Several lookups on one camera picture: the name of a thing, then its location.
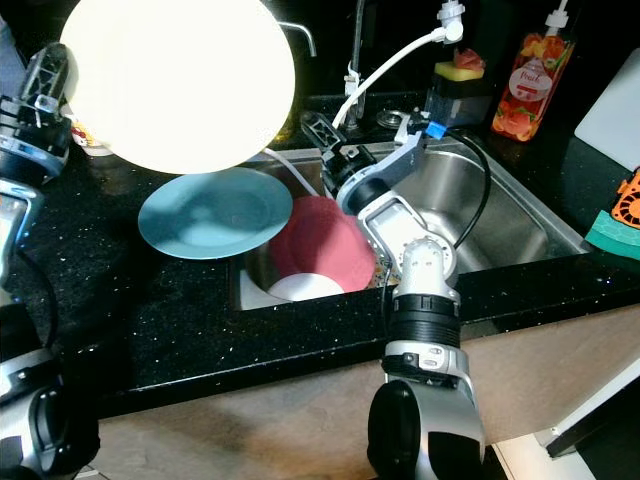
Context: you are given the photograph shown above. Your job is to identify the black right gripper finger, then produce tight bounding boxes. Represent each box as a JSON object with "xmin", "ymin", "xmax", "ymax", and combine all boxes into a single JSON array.
[
  {"xmin": 310, "ymin": 110, "xmax": 353, "ymax": 156},
  {"xmin": 301, "ymin": 113, "xmax": 341, "ymax": 163}
]

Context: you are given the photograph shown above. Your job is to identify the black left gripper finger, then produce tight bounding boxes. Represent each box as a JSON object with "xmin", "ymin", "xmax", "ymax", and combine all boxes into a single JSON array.
[{"xmin": 28, "ymin": 42, "xmax": 77, "ymax": 109}]

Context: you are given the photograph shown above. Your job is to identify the pink plate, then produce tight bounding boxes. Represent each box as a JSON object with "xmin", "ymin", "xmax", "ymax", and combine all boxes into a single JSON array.
[{"xmin": 265, "ymin": 195, "xmax": 379, "ymax": 297}]

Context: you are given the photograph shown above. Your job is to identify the floral print plate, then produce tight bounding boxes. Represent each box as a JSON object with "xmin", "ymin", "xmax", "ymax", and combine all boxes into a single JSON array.
[{"xmin": 370, "ymin": 250, "xmax": 396, "ymax": 291}]

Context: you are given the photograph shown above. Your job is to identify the large white plate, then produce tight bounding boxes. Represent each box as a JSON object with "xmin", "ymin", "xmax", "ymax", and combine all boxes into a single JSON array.
[{"xmin": 60, "ymin": 0, "xmax": 297, "ymax": 177}]

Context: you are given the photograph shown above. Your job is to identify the round chrome counter cap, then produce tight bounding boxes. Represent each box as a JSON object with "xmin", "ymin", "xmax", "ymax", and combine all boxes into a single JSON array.
[{"xmin": 375, "ymin": 110, "xmax": 406, "ymax": 131}]

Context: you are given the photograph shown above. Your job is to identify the chrome gooseneck faucet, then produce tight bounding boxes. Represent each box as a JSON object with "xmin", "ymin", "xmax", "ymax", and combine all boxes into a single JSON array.
[{"xmin": 345, "ymin": 0, "xmax": 461, "ymax": 126}]

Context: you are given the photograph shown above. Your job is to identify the thin chrome tap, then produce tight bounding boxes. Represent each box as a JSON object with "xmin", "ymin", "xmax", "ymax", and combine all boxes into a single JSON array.
[{"xmin": 275, "ymin": 20, "xmax": 319, "ymax": 58}]

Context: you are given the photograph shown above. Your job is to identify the dark sponge caddy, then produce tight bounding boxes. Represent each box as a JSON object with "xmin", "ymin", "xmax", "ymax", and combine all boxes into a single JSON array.
[{"xmin": 425, "ymin": 78, "xmax": 486, "ymax": 129}]

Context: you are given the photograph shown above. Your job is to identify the light blue plate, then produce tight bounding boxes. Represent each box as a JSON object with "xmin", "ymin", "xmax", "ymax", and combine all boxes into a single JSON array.
[{"xmin": 138, "ymin": 167, "xmax": 294, "ymax": 261}]

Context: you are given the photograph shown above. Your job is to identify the yellow sponge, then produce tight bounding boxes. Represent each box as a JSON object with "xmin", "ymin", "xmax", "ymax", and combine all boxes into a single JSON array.
[{"xmin": 435, "ymin": 62, "xmax": 483, "ymax": 86}]

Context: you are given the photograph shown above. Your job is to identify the red scrubber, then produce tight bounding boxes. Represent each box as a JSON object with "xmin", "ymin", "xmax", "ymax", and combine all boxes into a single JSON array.
[{"xmin": 455, "ymin": 48, "xmax": 486, "ymax": 73}]

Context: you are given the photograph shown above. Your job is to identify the stainless steel sink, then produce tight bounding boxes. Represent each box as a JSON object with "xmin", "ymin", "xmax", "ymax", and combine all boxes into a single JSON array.
[{"xmin": 238, "ymin": 135, "xmax": 591, "ymax": 311}]

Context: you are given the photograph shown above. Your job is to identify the peach soap pump bottle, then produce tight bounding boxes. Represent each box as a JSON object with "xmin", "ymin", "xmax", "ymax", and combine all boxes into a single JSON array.
[{"xmin": 492, "ymin": 0, "xmax": 579, "ymax": 143}]

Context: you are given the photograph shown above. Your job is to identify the beige cabinet front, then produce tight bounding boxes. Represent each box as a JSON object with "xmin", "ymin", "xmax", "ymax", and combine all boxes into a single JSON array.
[{"xmin": 95, "ymin": 305, "xmax": 640, "ymax": 480}]

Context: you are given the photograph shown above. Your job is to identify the green sponge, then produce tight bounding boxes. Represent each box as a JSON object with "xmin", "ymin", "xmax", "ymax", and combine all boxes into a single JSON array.
[{"xmin": 584, "ymin": 210, "xmax": 640, "ymax": 264}]

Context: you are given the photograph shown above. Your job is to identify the white cutting board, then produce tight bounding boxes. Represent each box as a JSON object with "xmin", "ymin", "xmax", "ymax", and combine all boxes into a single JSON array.
[{"xmin": 573, "ymin": 75, "xmax": 640, "ymax": 173}]

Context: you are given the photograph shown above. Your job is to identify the small orange fan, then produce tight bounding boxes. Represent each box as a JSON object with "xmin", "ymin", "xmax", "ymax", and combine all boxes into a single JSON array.
[{"xmin": 610, "ymin": 168, "xmax": 640, "ymax": 251}]

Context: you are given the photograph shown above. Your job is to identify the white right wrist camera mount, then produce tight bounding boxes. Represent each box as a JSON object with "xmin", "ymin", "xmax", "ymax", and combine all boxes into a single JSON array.
[{"xmin": 360, "ymin": 112, "xmax": 451, "ymax": 196}]

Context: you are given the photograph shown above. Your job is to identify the white flexible hose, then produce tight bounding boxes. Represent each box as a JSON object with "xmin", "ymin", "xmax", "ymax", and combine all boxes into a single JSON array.
[{"xmin": 265, "ymin": 0, "xmax": 466, "ymax": 191}]

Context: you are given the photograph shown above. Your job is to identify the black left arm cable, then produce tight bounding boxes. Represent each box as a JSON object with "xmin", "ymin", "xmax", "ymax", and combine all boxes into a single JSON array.
[{"xmin": 10, "ymin": 245, "xmax": 61, "ymax": 351}]

